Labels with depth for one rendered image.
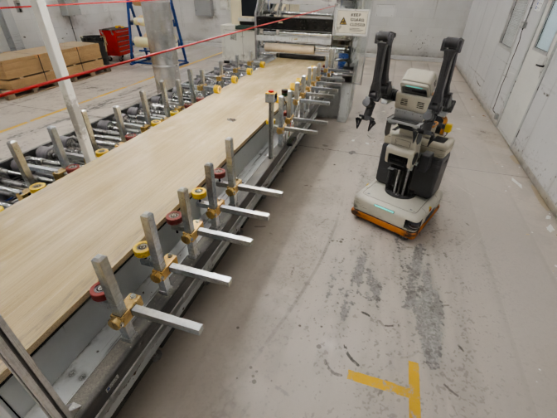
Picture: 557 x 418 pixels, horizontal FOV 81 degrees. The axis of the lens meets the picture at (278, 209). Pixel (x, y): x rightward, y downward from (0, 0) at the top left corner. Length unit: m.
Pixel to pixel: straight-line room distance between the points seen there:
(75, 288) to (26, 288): 0.19
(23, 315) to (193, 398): 1.01
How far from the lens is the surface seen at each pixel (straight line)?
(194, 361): 2.22
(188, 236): 1.64
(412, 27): 11.74
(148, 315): 1.36
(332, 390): 2.12
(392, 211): 3.02
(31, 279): 1.63
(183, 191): 1.52
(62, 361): 1.61
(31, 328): 1.43
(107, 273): 1.24
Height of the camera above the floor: 1.87
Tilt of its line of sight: 34 degrees down
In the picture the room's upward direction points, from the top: 1 degrees clockwise
